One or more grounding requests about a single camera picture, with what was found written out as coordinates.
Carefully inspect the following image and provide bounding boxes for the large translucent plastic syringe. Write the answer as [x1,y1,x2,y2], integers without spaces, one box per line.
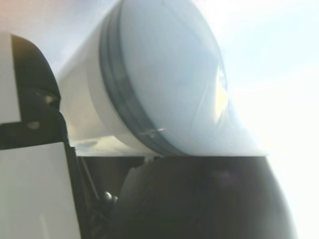
[56,0,271,158]

